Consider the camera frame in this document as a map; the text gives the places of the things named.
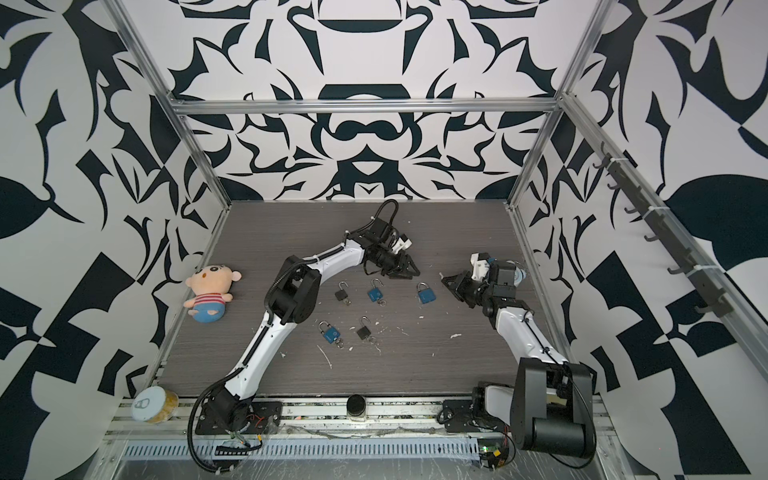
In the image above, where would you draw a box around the black corrugated cable hose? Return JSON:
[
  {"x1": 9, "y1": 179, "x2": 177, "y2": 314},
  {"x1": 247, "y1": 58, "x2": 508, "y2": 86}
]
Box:
[{"x1": 185, "y1": 199, "x2": 400, "y2": 475}]

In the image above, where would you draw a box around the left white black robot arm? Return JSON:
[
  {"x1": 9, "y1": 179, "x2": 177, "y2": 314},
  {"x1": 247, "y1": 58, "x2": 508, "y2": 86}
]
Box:
[{"x1": 209, "y1": 218, "x2": 420, "y2": 414}]

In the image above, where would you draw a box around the front blue padlock with key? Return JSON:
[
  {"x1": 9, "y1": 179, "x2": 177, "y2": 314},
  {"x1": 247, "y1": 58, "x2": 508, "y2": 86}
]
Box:
[{"x1": 317, "y1": 321, "x2": 344, "y2": 348}]

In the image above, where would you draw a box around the small black padlock back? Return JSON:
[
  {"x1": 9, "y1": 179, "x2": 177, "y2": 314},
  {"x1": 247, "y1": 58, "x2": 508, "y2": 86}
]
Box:
[{"x1": 335, "y1": 281, "x2": 351, "y2": 306}]

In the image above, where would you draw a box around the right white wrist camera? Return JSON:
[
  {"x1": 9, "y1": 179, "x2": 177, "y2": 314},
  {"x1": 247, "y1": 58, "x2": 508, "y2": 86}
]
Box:
[{"x1": 470, "y1": 252, "x2": 492, "y2": 282}]

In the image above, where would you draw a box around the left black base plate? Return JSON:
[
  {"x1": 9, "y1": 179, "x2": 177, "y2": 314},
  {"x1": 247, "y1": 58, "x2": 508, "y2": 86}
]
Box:
[{"x1": 194, "y1": 401, "x2": 283, "y2": 435}]

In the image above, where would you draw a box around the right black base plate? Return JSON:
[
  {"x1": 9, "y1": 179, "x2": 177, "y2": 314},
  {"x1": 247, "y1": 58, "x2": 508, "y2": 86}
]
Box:
[{"x1": 436, "y1": 382, "x2": 514, "y2": 433}]

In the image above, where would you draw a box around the wall hook rail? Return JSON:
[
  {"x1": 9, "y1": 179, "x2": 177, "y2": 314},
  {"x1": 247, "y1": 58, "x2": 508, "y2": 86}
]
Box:
[{"x1": 594, "y1": 152, "x2": 741, "y2": 318}]

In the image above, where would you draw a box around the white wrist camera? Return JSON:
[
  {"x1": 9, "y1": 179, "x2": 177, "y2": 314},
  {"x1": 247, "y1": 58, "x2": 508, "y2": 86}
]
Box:
[
  {"x1": 470, "y1": 252, "x2": 492, "y2": 282},
  {"x1": 392, "y1": 235, "x2": 412, "y2": 254}
]

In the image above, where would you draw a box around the small blue alarm clock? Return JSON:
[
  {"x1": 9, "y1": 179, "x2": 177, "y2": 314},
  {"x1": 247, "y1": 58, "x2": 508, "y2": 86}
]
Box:
[{"x1": 514, "y1": 264, "x2": 527, "y2": 287}]

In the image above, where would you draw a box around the front black padlock with key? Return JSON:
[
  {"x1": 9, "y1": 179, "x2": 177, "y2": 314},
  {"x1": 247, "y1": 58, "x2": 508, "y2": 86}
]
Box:
[{"x1": 356, "y1": 316, "x2": 377, "y2": 344}]

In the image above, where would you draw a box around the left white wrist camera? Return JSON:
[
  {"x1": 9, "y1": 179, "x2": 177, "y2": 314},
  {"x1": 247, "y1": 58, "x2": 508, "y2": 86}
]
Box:
[{"x1": 392, "y1": 235, "x2": 412, "y2": 254}]

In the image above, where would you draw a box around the green circuit board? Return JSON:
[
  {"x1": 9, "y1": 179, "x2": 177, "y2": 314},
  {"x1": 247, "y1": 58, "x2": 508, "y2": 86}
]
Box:
[{"x1": 478, "y1": 437, "x2": 517, "y2": 470}]

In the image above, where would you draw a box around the white lid yellow jar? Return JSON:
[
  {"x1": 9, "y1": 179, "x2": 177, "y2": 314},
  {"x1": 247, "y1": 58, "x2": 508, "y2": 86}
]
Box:
[{"x1": 131, "y1": 386, "x2": 179, "y2": 424}]

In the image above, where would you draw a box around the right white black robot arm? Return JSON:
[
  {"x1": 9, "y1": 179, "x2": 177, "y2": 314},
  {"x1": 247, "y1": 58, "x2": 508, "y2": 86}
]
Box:
[{"x1": 441, "y1": 258, "x2": 597, "y2": 469}]

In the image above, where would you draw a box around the black round knob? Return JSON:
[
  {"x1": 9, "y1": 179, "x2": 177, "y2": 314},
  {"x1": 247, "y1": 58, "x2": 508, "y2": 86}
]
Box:
[{"x1": 346, "y1": 394, "x2": 367, "y2": 421}]

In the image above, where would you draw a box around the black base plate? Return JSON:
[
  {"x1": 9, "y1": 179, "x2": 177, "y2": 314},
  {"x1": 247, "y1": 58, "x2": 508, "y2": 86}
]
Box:
[
  {"x1": 194, "y1": 401, "x2": 283, "y2": 435},
  {"x1": 436, "y1": 382, "x2": 514, "y2": 433}
]

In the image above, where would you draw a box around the plush doll striped shirt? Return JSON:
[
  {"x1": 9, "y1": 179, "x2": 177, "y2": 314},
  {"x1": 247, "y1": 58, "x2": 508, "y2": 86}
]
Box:
[{"x1": 183, "y1": 265, "x2": 242, "y2": 324}]

